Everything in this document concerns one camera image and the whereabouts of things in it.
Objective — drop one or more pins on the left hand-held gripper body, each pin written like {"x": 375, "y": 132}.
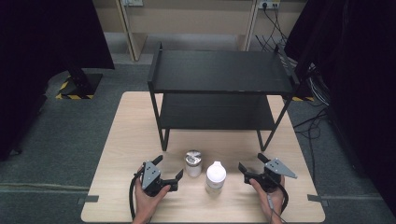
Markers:
{"x": 151, "y": 174}

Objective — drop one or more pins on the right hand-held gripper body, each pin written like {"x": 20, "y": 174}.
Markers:
{"x": 277, "y": 168}

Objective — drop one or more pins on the glass jar with silver lid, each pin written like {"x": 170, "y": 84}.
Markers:
{"x": 193, "y": 165}

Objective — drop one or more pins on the clear bottle with white lid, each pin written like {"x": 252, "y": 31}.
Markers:
{"x": 215, "y": 175}

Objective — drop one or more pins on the black two-tier metal rack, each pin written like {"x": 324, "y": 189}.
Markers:
{"x": 218, "y": 71}

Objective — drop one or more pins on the person's left hand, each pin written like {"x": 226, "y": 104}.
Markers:
{"x": 146, "y": 203}

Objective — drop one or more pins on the person's right hand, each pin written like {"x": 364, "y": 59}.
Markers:
{"x": 274, "y": 202}

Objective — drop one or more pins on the grey tape strip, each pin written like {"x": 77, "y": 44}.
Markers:
{"x": 90, "y": 199}
{"x": 316, "y": 199}

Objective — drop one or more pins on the yellow black hazard tape strip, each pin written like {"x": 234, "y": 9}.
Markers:
{"x": 303, "y": 99}

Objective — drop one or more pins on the black stand base hazard tape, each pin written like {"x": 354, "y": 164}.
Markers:
{"x": 84, "y": 87}

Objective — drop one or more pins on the black curtain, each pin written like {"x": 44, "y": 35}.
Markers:
{"x": 358, "y": 62}
{"x": 46, "y": 46}

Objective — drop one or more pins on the beige wooden shelf unit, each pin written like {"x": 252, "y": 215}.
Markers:
{"x": 186, "y": 18}

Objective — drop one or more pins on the white wall socket with plug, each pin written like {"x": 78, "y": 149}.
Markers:
{"x": 269, "y": 3}

